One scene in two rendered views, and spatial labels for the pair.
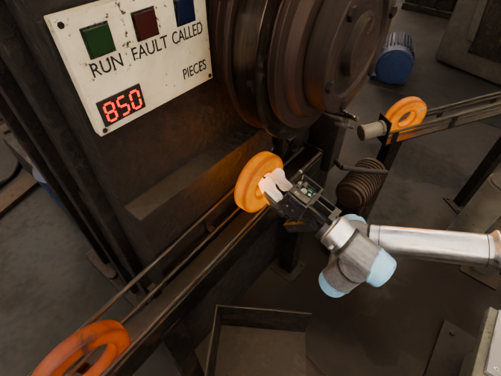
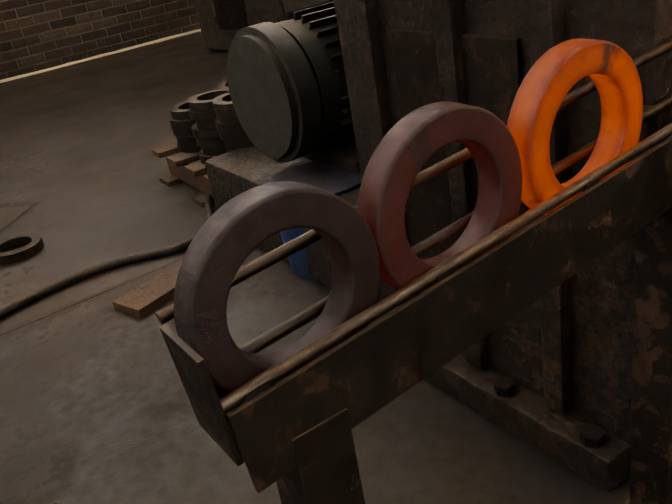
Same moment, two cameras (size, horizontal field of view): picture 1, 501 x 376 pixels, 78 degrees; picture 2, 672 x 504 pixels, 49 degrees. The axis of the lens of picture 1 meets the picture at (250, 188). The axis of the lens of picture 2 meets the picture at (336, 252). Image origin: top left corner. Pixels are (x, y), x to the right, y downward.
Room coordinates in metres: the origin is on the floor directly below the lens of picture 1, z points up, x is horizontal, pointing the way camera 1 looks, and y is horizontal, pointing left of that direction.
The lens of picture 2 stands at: (-0.62, 0.34, 0.97)
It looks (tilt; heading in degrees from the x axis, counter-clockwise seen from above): 26 degrees down; 19
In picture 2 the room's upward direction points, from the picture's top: 10 degrees counter-clockwise
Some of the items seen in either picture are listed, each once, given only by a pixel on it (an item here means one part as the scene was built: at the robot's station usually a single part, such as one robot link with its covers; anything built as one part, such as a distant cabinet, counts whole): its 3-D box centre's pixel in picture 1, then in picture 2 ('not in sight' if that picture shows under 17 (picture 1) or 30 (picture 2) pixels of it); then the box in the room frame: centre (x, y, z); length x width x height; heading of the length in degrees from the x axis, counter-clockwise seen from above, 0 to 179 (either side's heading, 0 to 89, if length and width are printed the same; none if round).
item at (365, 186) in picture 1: (349, 213); not in sight; (0.87, -0.45, 0.27); 0.22 x 0.13 x 0.53; 140
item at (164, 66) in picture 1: (149, 54); not in sight; (0.51, 0.17, 1.15); 0.26 x 0.02 x 0.18; 140
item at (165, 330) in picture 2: not in sight; (201, 394); (-0.19, 0.63, 0.62); 0.07 x 0.01 x 0.11; 50
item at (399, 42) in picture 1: (394, 56); not in sight; (2.70, -1.26, 0.17); 0.57 x 0.31 x 0.34; 160
